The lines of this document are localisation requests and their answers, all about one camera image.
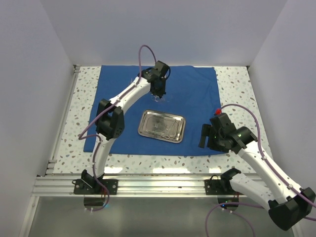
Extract steel instrument tray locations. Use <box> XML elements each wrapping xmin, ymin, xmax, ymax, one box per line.
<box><xmin>138</xmin><ymin>110</ymin><xmax>186</xmax><ymax>144</ymax></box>

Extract purple cable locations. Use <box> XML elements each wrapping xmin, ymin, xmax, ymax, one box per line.
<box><xmin>205</xmin><ymin>103</ymin><xmax>316</xmax><ymax>237</ymax></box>
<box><xmin>78</xmin><ymin>44</ymin><xmax>158</xmax><ymax>212</ymax></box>

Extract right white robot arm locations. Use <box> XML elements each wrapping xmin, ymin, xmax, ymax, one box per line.
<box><xmin>199</xmin><ymin>113</ymin><xmax>316</xmax><ymax>231</ymax></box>

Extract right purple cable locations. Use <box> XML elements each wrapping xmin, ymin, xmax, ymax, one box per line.
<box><xmin>205</xmin><ymin>103</ymin><xmax>316</xmax><ymax>237</ymax></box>

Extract aluminium mounting rail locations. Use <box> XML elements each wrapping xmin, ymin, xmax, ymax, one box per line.
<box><xmin>32</xmin><ymin>172</ymin><xmax>262</xmax><ymax>198</ymax></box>

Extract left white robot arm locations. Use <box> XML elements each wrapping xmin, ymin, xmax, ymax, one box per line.
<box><xmin>79</xmin><ymin>61</ymin><xmax>171</xmax><ymax>194</ymax></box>

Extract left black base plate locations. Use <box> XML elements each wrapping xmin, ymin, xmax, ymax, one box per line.
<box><xmin>72</xmin><ymin>179</ymin><xmax>119</xmax><ymax>195</ymax></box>

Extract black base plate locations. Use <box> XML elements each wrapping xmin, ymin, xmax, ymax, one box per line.
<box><xmin>72</xmin><ymin>179</ymin><xmax>119</xmax><ymax>195</ymax></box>
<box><xmin>204</xmin><ymin>175</ymin><xmax>237</xmax><ymax>196</ymax></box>

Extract steel surgical scissors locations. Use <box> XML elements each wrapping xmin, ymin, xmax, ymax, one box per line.
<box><xmin>152</xmin><ymin>95</ymin><xmax>165</xmax><ymax>103</ymax></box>

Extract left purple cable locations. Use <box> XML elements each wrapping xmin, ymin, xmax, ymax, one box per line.
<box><xmin>78</xmin><ymin>44</ymin><xmax>158</xmax><ymax>212</ymax></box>

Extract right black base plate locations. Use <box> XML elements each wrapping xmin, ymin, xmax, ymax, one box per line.
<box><xmin>204</xmin><ymin>175</ymin><xmax>237</xmax><ymax>196</ymax></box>

